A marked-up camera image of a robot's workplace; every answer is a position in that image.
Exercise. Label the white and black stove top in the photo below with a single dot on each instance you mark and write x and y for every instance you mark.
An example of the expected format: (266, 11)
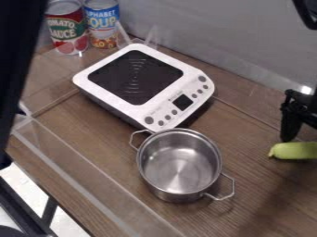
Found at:
(146, 87)

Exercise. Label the alphabet soup can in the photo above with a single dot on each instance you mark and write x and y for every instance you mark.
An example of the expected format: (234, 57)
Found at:
(102, 14)

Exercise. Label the clear acrylic barrier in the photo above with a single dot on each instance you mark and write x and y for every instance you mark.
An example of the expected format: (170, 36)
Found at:
(71, 146)

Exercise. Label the black metal table frame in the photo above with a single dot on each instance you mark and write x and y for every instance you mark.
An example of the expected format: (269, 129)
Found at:
(32, 225)

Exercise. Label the tomato sauce can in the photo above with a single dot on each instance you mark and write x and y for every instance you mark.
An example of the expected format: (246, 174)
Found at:
(64, 18)

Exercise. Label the stainless steel pot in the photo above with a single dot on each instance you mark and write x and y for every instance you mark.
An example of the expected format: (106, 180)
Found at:
(179, 164)

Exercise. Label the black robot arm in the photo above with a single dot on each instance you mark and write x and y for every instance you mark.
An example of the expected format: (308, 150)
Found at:
(21, 22)

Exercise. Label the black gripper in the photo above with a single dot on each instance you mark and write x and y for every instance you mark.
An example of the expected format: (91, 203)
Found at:
(298, 111)

